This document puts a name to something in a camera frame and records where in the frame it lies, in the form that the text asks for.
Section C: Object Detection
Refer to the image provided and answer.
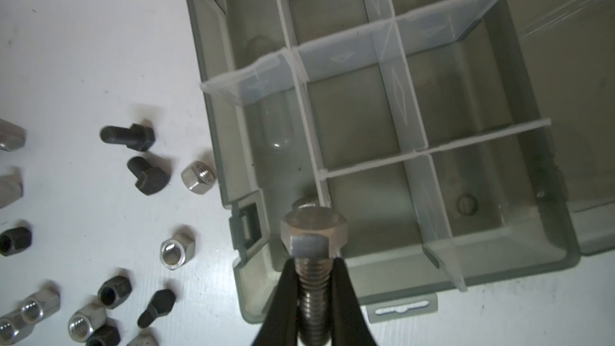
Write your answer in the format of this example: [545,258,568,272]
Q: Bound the black nut bottom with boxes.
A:
[86,325,121,346]

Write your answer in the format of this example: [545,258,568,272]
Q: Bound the grey compartment organizer box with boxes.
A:
[187,0,614,324]

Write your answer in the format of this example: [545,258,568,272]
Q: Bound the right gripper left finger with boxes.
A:
[251,259,299,346]

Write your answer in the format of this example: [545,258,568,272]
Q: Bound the silver nut upper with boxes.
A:
[181,161,217,195]

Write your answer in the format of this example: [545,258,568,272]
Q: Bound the black bolt top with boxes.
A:
[99,123,155,152]

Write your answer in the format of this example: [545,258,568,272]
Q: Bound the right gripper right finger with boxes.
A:
[331,258,376,346]

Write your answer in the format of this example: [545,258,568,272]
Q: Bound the silver bolt lone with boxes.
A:
[280,206,349,345]

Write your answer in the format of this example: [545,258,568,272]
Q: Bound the black bolt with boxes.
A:
[99,123,155,152]
[127,156,171,195]
[137,289,176,329]

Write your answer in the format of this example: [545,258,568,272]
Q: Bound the black nut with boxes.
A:
[1,227,32,256]
[98,276,132,309]
[86,325,121,346]

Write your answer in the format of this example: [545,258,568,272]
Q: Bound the black nut left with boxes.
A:
[1,227,32,256]

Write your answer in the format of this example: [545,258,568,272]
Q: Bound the silver nut bottom left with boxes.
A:
[0,310,35,345]

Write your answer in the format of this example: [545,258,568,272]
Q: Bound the silver nut right middle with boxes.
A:
[160,233,195,270]

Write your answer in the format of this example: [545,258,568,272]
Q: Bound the black nut center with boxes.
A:
[98,276,132,309]

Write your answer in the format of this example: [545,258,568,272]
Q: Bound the silver nut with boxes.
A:
[67,304,107,343]
[0,310,35,345]
[181,161,217,195]
[20,288,61,325]
[160,233,195,270]

